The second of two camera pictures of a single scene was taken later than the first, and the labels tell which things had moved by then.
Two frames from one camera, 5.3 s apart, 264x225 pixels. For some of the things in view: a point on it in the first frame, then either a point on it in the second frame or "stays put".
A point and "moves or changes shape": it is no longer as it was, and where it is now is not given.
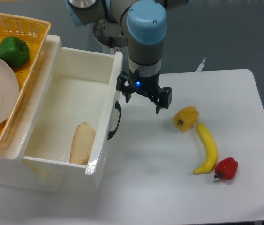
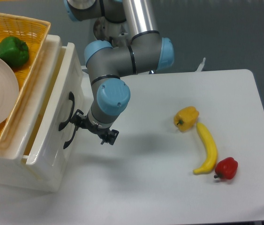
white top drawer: [85, 86] moves or changes shape
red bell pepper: [226, 168] stays put
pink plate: [0, 92] stays put
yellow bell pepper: [186, 117] stays put
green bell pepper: [14, 51] stays put
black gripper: [148, 85] → [107, 135]
